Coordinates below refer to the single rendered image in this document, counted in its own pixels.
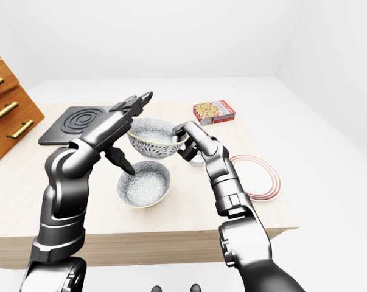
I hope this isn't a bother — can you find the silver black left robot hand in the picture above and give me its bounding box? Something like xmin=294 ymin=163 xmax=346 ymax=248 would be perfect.
xmin=75 ymin=91 xmax=154 ymax=176

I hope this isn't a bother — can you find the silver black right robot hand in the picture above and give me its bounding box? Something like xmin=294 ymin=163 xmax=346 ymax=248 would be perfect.
xmin=172 ymin=120 xmax=231 ymax=169

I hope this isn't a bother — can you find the large patterned grey bowl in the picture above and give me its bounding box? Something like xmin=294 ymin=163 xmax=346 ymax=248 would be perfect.
xmin=127 ymin=117 xmax=190 ymax=159

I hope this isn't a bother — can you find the flat dark stove plate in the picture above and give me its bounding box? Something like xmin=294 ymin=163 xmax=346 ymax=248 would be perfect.
xmin=38 ymin=106 xmax=117 ymax=147

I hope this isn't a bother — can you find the white plate with red rings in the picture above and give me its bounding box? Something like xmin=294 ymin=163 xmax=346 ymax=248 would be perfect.
xmin=228 ymin=154 xmax=282 ymax=202

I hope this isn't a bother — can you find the small patterned grey bowl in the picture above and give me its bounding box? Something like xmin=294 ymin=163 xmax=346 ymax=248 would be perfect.
xmin=116 ymin=161 xmax=172 ymax=210

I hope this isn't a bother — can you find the printed red cookie box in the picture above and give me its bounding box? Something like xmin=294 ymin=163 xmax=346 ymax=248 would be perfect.
xmin=192 ymin=99 xmax=236 ymax=127

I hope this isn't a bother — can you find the wooden cabinet drawer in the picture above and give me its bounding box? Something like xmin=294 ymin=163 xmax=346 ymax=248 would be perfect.
xmin=0 ymin=58 xmax=21 ymax=102
xmin=0 ymin=83 xmax=34 ymax=134
xmin=0 ymin=105 xmax=46 ymax=167

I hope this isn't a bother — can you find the wooden cabinet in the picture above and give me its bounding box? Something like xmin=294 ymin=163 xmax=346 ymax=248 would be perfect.
xmin=0 ymin=56 xmax=46 ymax=167

